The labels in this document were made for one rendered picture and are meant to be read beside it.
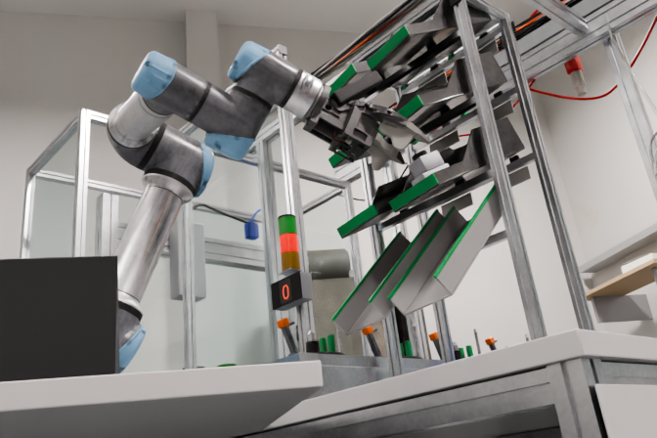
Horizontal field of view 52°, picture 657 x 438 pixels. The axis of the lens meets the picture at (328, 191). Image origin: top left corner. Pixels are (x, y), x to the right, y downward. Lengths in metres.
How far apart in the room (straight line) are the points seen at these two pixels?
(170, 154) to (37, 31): 5.56
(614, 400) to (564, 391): 0.05
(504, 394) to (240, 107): 0.60
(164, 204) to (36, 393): 0.75
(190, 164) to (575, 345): 0.92
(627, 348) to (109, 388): 0.60
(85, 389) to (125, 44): 6.19
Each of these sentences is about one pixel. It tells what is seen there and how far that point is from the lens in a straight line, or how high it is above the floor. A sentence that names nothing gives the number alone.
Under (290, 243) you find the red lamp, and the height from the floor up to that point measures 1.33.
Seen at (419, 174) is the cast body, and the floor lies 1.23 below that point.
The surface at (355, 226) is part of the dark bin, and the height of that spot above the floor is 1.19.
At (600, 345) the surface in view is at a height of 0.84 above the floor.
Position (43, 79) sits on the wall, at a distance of 6.65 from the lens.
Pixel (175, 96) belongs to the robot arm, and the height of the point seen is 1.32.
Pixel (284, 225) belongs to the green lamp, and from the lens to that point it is 1.80.
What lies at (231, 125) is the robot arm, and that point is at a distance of 1.11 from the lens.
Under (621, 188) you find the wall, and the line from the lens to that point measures 6.67.
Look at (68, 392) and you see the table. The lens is 0.75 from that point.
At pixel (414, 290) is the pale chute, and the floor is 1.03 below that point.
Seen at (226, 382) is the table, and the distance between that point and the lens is 0.75.
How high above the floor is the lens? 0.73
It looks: 24 degrees up
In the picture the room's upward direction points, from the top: 7 degrees counter-clockwise
